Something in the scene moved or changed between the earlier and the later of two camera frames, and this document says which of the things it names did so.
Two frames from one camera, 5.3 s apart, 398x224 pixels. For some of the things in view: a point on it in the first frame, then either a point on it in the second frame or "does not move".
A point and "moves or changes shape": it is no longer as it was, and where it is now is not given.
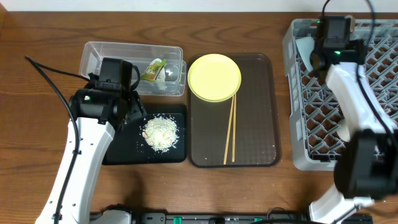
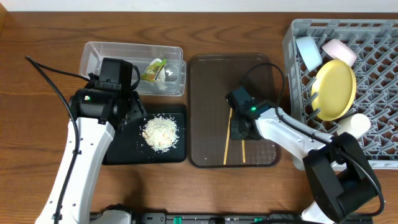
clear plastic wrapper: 160,78 does not move
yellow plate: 214,78 to 333,89
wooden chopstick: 234,124 moves or changes shape
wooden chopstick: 228,132 does not move
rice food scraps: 161,133 does not move
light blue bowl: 306,45 does not move
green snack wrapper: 153,70 does not move
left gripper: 134,110 does not move
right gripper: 359,48 to 235,134
